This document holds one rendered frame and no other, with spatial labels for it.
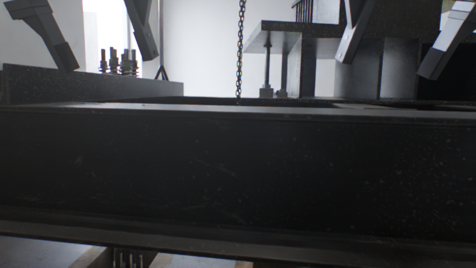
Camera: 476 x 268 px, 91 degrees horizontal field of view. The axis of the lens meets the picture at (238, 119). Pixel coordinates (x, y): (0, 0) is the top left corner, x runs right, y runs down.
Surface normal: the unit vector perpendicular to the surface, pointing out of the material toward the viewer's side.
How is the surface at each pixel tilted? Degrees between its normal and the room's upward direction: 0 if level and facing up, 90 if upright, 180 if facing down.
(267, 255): 0
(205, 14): 90
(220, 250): 0
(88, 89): 90
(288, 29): 90
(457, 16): 83
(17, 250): 0
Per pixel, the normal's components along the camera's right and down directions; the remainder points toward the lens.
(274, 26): 0.11, 0.12
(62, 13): 0.99, 0.03
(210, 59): -0.11, 0.11
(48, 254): 0.02, -0.99
